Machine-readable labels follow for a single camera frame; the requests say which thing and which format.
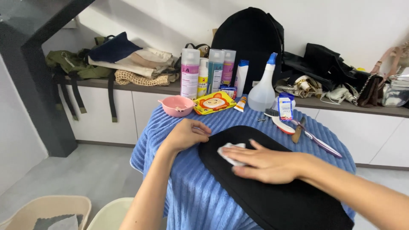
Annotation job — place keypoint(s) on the cream plastic bin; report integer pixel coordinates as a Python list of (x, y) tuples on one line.
[(111, 214)]

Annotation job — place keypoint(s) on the white cabinet with grey top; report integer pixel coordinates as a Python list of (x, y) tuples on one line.
[(102, 115)]

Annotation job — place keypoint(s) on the person's right hand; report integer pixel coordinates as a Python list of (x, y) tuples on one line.
[(274, 166)]

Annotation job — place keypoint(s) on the white tube with blue cap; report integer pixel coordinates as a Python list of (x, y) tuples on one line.
[(241, 78)]

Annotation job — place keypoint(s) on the white wipe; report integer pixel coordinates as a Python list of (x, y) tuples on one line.
[(227, 150)]

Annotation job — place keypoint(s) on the person's left hand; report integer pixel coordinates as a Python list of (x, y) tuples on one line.
[(183, 134)]

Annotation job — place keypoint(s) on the black stair beam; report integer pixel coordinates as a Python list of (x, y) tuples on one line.
[(35, 80)]

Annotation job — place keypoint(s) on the blue ribbed towel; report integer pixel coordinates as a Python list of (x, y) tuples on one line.
[(179, 191)]

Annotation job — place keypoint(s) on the grey cloth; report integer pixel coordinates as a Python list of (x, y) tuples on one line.
[(60, 223)]

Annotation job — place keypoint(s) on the pink plastic bowl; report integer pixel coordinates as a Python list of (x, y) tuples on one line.
[(176, 106)]

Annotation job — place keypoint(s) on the yellow wet wipes pack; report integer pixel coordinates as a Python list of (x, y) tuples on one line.
[(214, 103)]

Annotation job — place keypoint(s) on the black fabric bag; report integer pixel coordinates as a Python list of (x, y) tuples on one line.
[(271, 204)]

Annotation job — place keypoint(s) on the purple toothbrush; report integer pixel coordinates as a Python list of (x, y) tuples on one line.
[(319, 143)]

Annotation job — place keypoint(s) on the small yellow label bottle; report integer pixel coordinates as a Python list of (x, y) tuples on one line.
[(202, 80)]

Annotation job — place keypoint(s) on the translucent spray bottle blue nozzle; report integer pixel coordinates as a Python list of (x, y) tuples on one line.
[(262, 94)]

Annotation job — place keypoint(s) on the tall pink label spray can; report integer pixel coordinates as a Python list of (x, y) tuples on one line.
[(189, 76)]

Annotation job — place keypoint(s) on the black backpack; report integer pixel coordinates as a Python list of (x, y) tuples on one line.
[(247, 41)]

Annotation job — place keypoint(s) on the small white orange tube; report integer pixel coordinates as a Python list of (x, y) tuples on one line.
[(240, 104)]

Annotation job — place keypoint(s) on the heap of handbags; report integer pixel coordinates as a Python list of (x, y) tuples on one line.
[(329, 70)]

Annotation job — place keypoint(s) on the beige plastic basket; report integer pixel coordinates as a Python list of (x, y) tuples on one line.
[(38, 206)]

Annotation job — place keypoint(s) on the short pink label spray can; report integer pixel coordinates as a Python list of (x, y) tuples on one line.
[(228, 68)]

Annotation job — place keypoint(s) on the heap of canvas bags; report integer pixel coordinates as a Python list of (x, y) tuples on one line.
[(127, 60)]

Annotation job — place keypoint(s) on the teal label spray can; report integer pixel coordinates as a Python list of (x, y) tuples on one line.
[(216, 72)]

